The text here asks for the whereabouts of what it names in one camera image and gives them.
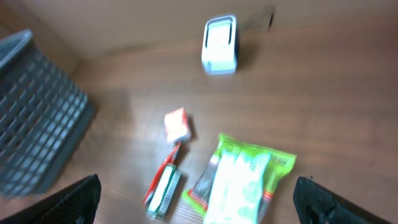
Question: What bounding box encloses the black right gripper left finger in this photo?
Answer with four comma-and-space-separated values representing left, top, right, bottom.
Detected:
1, 174, 101, 224

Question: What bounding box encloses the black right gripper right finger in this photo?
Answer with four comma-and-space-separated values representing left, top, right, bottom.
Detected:
293, 177, 388, 224

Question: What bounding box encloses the green snack bag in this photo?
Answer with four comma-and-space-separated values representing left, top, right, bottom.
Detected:
182, 133, 297, 223

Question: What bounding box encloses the mint wet wipes pack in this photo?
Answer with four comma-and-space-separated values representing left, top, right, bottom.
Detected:
203, 152, 271, 224

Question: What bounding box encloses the green chewing gum pack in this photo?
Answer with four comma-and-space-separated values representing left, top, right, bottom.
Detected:
147, 164, 182, 219

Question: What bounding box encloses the red drink mix sachet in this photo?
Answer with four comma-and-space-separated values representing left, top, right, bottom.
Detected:
142, 141, 181, 205

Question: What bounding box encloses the red small box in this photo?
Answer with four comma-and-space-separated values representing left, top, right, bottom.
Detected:
164, 108, 191, 142

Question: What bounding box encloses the white barcode scanner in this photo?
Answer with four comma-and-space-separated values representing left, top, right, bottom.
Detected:
201, 14, 239, 75

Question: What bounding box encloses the grey plastic mesh basket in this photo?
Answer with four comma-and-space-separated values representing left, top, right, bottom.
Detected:
1, 29, 95, 198

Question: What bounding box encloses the black scanner cable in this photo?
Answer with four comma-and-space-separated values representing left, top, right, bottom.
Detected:
239, 5, 276, 32

